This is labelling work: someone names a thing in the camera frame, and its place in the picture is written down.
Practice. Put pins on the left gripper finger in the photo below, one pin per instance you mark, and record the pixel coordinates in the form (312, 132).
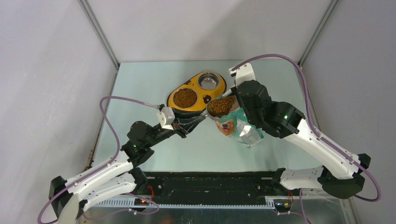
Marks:
(189, 125)
(182, 115)

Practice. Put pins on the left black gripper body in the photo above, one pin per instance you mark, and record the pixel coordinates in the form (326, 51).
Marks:
(179, 128)

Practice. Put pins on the metal food scoop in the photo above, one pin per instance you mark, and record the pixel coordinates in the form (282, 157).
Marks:
(221, 109)

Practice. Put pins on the green pet food bag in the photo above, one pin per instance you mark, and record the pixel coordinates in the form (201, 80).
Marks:
(235, 126)

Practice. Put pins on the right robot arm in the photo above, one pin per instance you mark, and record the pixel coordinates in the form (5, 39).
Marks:
(339, 173)

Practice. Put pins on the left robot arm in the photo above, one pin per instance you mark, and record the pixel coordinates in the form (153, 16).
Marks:
(120, 174)

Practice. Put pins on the brown pet food kibble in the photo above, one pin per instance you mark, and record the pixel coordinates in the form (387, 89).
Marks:
(186, 98)

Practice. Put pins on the left steel bowl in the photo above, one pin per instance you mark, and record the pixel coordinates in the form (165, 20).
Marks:
(185, 98)

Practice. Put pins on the steel bowl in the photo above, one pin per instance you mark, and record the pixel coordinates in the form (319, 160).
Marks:
(208, 81)
(185, 98)

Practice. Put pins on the yellow double bowl feeder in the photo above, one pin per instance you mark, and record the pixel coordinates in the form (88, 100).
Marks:
(204, 96)

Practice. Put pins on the right steel bowl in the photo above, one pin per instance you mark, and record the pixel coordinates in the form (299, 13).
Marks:
(208, 81)

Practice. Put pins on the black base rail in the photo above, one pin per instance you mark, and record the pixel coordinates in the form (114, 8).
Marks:
(253, 186)

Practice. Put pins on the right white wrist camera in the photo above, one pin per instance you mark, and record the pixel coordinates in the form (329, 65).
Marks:
(242, 74)

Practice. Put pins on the grey slotted cable duct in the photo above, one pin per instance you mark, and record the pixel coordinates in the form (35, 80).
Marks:
(132, 202)

